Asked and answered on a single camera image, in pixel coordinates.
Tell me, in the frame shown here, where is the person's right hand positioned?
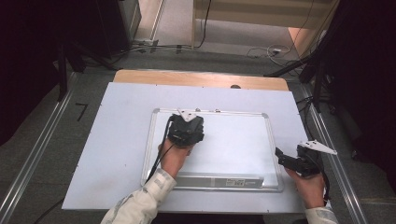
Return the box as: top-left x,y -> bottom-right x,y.
284,167 -> 327,210

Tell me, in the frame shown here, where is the light wooden furniture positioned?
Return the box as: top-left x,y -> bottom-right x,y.
191,0 -> 341,50

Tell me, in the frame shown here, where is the person's left hand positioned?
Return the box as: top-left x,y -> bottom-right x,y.
157,137 -> 194,179

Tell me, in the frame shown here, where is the black floor cable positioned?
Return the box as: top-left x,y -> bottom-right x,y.
32,197 -> 65,224

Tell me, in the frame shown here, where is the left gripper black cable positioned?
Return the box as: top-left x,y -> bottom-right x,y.
145,116 -> 176,185

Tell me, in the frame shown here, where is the white floor cable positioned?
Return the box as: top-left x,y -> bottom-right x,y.
246,44 -> 293,61

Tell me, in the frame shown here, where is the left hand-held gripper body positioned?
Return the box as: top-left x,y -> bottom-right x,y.
167,108 -> 205,147

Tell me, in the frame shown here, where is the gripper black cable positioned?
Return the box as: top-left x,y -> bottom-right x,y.
145,116 -> 176,185
318,169 -> 332,204

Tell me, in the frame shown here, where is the black hanging cable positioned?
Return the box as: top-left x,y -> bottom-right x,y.
194,0 -> 213,49

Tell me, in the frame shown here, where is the black metal stand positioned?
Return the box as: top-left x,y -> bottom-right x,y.
312,57 -> 325,114
56,41 -> 69,103

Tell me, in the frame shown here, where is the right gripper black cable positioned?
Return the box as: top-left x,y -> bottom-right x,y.
318,169 -> 332,204

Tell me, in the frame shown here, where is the large white base sheet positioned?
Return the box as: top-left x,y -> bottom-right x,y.
61,81 -> 310,216

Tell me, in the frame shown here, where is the dark cabinet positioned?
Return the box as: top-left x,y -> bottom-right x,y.
94,0 -> 143,59

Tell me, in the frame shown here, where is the metal-framed whiteboard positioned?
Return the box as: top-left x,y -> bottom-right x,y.
140,107 -> 285,192

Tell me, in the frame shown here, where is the wooden table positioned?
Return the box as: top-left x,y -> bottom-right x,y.
112,68 -> 290,92

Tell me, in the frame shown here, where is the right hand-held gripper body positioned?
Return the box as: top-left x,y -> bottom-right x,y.
291,140 -> 338,179

